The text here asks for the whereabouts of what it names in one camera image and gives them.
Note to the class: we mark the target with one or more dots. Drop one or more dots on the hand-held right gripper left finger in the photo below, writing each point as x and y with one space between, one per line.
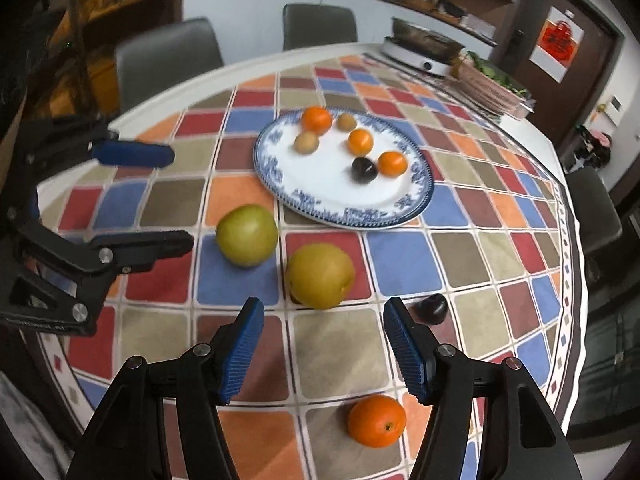
242 350

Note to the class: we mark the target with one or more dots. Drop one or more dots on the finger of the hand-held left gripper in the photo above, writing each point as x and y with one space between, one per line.
135 154
145 247

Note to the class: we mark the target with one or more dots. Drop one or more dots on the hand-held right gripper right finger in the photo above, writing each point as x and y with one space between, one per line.
407 355

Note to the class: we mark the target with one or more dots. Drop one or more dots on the green pear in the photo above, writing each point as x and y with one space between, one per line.
246 234

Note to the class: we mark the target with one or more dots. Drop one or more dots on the yellow pear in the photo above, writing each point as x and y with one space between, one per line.
320 275

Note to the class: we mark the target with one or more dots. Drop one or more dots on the brown kiwi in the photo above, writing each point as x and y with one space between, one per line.
346 121
306 142

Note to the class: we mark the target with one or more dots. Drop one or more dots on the orange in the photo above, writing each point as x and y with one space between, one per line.
376 420
360 141
316 119
392 163

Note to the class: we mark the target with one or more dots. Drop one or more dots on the blue rimmed white plate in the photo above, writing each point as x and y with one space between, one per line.
330 185

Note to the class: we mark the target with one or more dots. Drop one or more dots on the dark plum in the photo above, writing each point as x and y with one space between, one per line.
363 169
432 308

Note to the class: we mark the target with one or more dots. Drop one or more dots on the colourful checkered tablecloth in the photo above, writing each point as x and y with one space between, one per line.
330 345

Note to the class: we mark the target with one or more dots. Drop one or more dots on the grey dining chair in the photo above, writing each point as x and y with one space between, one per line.
170 55
595 210
320 25

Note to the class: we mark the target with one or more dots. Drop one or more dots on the white counter cabinets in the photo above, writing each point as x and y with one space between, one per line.
260 5

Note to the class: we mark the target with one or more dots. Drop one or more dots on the pink plastic basket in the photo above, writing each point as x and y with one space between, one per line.
490 92

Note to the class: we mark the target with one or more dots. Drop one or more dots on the dark wooden door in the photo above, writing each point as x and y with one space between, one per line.
520 95

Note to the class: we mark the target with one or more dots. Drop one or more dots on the green leafy vegetables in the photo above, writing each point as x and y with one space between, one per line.
500 76

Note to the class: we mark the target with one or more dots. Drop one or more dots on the white induction cooker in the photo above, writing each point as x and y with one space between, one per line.
415 60

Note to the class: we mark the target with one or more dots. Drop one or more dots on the steel pan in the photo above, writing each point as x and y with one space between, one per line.
425 35

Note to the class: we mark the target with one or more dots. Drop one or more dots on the red door poster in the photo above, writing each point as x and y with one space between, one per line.
556 42

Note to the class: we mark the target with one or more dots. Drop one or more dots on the white wall intercom panel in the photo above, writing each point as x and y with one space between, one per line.
612 107

